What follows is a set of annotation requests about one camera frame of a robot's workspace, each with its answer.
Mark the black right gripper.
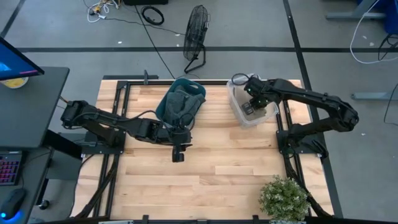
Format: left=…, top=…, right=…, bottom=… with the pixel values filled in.
left=241, top=77, right=276, bottom=118

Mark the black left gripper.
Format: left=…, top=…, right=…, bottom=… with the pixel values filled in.
left=167, top=123, right=193, bottom=163

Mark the dark green fabric hat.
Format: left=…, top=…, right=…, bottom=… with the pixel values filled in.
left=177, top=88, right=206, bottom=121
left=164, top=90, right=193, bottom=125

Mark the clear plastic bin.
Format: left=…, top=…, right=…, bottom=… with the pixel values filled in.
left=226, top=73, right=280, bottom=129

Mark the teal plastic basket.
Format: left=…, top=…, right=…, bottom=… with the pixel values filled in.
left=155, top=77, right=207, bottom=125

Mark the green potted plant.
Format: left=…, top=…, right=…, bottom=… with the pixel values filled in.
left=258, top=174, right=311, bottom=223

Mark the black floor fan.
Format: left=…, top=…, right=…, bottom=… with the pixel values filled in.
left=182, top=4, right=210, bottom=75

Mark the grey desk foot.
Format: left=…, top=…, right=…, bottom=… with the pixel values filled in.
left=351, top=91, right=398, bottom=101

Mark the dark grey keyboard desk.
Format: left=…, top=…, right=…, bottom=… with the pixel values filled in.
left=0, top=147, right=53, bottom=224

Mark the black box on floor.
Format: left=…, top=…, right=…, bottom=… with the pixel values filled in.
left=123, top=0, right=169, bottom=6

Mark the black desk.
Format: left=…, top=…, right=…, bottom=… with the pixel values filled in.
left=0, top=66, right=71, bottom=149

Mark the blue object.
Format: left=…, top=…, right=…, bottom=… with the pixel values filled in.
left=357, top=0, right=398, bottom=35

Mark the backlit keyboard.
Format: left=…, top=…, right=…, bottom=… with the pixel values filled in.
left=0, top=151, right=23, bottom=187

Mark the black computer mouse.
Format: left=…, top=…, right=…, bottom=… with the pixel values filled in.
left=0, top=187, right=27, bottom=221

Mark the yellow bowl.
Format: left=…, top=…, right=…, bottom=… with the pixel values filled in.
left=0, top=77, right=30, bottom=90

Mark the computer monitor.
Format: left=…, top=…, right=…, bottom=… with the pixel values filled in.
left=0, top=36, right=45, bottom=82

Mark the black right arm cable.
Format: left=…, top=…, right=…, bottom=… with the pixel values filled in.
left=231, top=73, right=251, bottom=86

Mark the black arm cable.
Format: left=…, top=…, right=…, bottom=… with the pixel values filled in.
left=231, top=73, right=251, bottom=86
left=177, top=111, right=197, bottom=132

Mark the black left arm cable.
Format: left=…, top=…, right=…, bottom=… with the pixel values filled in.
left=177, top=111, right=197, bottom=132

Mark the black aluminium table frame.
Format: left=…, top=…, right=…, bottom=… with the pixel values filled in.
left=73, top=74, right=343, bottom=224

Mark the long black floor cable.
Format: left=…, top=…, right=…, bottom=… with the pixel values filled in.
left=133, top=4, right=177, bottom=79

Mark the long white floor cable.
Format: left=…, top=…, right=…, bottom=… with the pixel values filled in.
left=349, top=0, right=398, bottom=65

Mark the thin black floor cable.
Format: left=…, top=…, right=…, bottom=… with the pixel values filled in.
left=383, top=82, right=398, bottom=127

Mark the grey metal desk frame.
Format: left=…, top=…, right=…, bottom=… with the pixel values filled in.
left=325, top=0, right=387, bottom=21

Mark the coiled black cable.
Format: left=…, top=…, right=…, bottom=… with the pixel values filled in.
left=141, top=6, right=165, bottom=26

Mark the black cable loop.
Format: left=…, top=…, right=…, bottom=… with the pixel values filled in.
left=377, top=33, right=398, bottom=62

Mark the white cable bundle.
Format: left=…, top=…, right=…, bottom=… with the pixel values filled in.
left=86, top=0, right=121, bottom=24

